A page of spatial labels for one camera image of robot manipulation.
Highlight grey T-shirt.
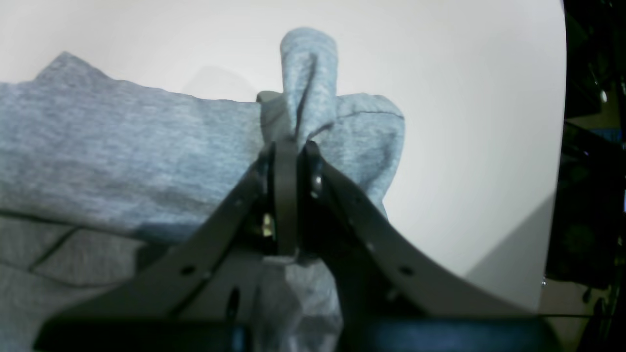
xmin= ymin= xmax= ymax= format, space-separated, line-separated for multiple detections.
xmin=0 ymin=27 xmax=405 ymax=352

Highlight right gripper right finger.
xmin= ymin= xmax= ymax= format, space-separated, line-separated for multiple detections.
xmin=303 ymin=142 xmax=562 ymax=352

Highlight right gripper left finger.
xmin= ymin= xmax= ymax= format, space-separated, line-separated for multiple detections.
xmin=34 ymin=141 xmax=299 ymax=352

